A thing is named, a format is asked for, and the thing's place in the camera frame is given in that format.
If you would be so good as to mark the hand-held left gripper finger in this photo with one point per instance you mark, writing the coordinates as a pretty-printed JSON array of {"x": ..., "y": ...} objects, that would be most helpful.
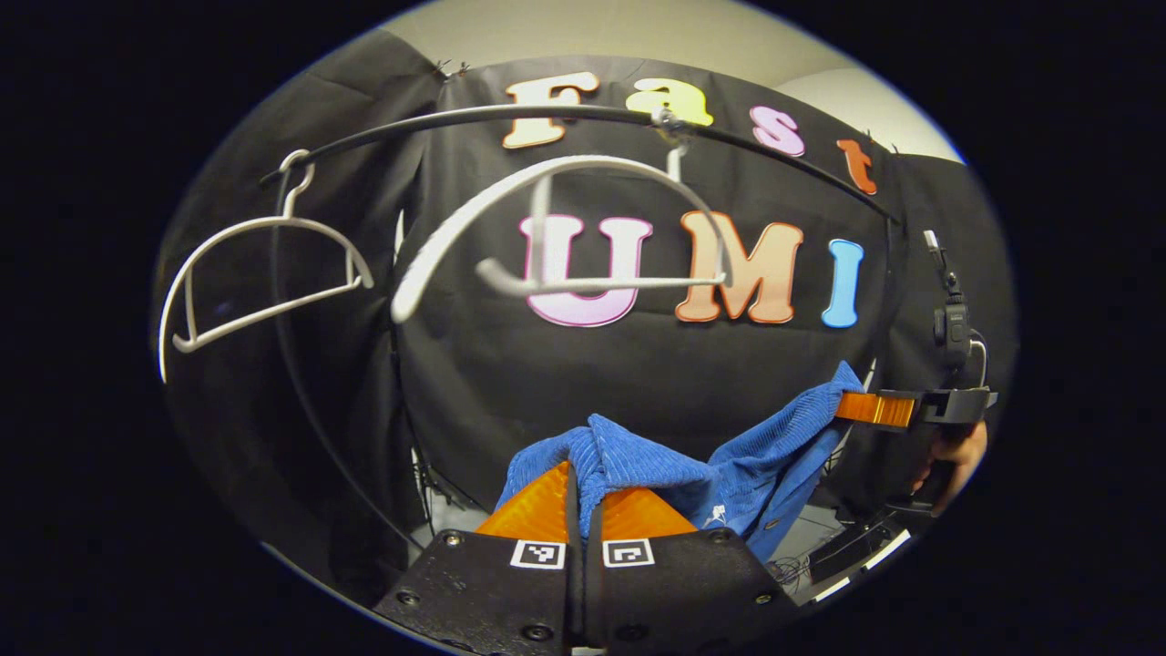
[
  {"x": 594, "y": 583},
  {"x": 574, "y": 538}
]

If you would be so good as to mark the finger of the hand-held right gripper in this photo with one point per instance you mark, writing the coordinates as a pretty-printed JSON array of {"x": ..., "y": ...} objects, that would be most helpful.
[{"x": 956, "y": 405}]

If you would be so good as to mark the white plastic hanger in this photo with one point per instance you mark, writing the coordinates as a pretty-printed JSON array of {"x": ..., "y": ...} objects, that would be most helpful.
[
  {"x": 601, "y": 285},
  {"x": 273, "y": 222}
]

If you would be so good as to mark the black clothes rack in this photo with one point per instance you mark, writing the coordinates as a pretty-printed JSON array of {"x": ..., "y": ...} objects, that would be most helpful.
[{"x": 547, "y": 111}]

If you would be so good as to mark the black backdrop stand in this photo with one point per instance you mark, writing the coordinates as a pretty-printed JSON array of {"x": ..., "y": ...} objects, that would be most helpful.
[{"x": 446, "y": 487}]

